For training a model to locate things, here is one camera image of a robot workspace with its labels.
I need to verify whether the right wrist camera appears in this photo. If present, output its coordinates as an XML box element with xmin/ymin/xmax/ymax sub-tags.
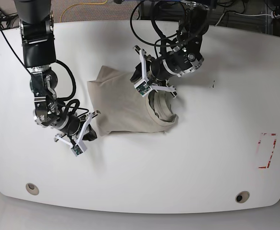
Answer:
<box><xmin>71</xmin><ymin>142</ymin><xmax>87</xmax><ymax>157</ymax></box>

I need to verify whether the beige T-shirt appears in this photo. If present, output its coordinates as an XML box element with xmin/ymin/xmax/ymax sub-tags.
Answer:
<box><xmin>87</xmin><ymin>66</ymin><xmax>178</xmax><ymax>136</ymax></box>

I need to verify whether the white floor cable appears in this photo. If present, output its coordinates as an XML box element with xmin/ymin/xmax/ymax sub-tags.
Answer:
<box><xmin>215</xmin><ymin>11</ymin><xmax>274</xmax><ymax>26</ymax></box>

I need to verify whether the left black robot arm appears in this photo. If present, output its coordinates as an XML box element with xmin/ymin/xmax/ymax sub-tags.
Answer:
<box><xmin>130</xmin><ymin>0</ymin><xmax>216</xmax><ymax>97</ymax></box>

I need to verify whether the red tape rectangle marking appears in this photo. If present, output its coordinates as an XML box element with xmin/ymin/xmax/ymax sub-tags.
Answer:
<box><xmin>256</xmin><ymin>133</ymin><xmax>277</xmax><ymax>169</ymax></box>

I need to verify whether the right table cable grommet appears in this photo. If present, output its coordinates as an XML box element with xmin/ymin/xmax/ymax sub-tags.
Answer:
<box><xmin>235</xmin><ymin>191</ymin><xmax>250</xmax><ymax>204</ymax></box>

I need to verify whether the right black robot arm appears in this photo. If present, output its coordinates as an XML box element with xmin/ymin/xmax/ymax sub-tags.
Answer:
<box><xmin>14</xmin><ymin>0</ymin><xmax>97</xmax><ymax>146</ymax></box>

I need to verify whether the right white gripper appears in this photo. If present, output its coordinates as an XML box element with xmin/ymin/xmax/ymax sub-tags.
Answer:
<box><xmin>54</xmin><ymin>110</ymin><xmax>101</xmax><ymax>148</ymax></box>

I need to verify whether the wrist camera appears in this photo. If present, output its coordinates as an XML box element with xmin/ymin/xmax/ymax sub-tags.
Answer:
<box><xmin>71</xmin><ymin>142</ymin><xmax>87</xmax><ymax>157</ymax></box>
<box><xmin>134</xmin><ymin>80</ymin><xmax>153</xmax><ymax>97</ymax></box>

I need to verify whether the left table cable grommet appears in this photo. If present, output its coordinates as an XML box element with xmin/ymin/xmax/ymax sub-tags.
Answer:
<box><xmin>25</xmin><ymin>183</ymin><xmax>39</xmax><ymax>196</ymax></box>

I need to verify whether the yellow floor cable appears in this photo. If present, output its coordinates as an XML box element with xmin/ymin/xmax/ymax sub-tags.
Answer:
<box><xmin>60</xmin><ymin>0</ymin><xmax>110</xmax><ymax>23</ymax></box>

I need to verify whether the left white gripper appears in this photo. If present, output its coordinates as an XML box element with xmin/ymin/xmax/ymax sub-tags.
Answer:
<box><xmin>130</xmin><ymin>45</ymin><xmax>177</xmax><ymax>98</ymax></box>

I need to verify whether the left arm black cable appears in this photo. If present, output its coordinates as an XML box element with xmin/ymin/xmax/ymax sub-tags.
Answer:
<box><xmin>129</xmin><ymin>0</ymin><xmax>193</xmax><ymax>60</ymax></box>

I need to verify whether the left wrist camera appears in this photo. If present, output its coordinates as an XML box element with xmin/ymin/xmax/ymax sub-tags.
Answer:
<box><xmin>134</xmin><ymin>80</ymin><xmax>153</xmax><ymax>97</ymax></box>

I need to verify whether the table cable grommet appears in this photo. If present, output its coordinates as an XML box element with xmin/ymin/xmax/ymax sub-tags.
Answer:
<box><xmin>235</xmin><ymin>191</ymin><xmax>250</xmax><ymax>204</ymax></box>
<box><xmin>25</xmin><ymin>183</ymin><xmax>39</xmax><ymax>196</ymax></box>

